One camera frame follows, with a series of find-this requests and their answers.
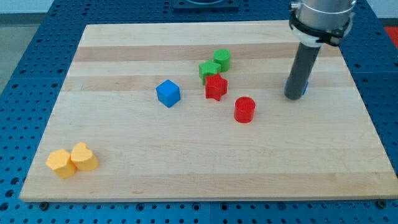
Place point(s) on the green cylinder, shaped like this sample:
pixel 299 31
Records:
pixel 222 57

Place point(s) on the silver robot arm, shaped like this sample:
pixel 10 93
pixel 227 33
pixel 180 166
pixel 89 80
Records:
pixel 318 22

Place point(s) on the blue cube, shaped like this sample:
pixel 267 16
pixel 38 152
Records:
pixel 168 93

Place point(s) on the yellow pentagon block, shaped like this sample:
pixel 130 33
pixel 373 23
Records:
pixel 60 163

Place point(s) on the green star block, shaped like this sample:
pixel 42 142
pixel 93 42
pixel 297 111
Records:
pixel 208 68

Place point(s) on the blue block behind rod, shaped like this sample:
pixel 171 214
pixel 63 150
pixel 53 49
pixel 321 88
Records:
pixel 306 88

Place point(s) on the red cylinder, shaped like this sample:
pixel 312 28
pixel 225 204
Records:
pixel 244 109

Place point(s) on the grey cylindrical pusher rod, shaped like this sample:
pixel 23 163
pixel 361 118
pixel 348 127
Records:
pixel 304 60

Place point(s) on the yellow heart block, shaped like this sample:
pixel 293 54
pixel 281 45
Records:
pixel 83 157

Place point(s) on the wooden board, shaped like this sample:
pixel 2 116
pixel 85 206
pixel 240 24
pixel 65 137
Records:
pixel 320 147

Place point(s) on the red star block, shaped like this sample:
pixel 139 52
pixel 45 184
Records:
pixel 215 87

